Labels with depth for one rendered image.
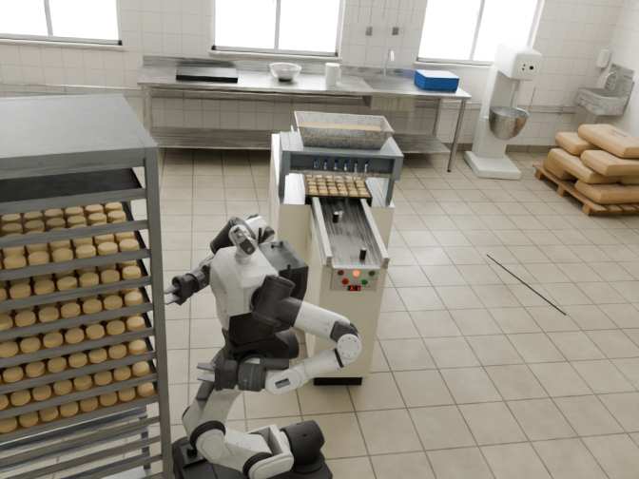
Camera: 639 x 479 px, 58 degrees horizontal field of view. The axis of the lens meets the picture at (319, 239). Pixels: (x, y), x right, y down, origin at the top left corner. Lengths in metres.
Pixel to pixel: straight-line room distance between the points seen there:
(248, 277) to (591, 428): 2.39
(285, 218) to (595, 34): 5.31
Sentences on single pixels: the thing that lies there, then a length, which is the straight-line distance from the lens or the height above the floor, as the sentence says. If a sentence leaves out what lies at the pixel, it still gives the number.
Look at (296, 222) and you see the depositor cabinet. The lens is 3.55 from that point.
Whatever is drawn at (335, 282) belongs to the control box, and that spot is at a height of 0.75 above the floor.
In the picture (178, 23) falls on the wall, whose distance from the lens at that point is 6.50.
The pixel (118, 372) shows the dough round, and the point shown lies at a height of 1.06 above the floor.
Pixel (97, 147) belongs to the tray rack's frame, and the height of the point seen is 1.82.
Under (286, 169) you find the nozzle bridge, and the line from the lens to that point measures 3.39.
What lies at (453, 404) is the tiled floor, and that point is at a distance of 3.51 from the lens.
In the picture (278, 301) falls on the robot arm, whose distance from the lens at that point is 1.83.
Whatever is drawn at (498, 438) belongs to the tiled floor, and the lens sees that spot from 3.42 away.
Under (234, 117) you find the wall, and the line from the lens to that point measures 6.73.
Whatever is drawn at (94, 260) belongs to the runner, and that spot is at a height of 1.50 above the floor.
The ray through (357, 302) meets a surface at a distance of 3.06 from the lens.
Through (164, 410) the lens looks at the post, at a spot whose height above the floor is 0.93.
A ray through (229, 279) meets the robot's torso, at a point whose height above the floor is 1.27.
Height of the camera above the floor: 2.33
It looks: 29 degrees down
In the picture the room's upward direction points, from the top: 6 degrees clockwise
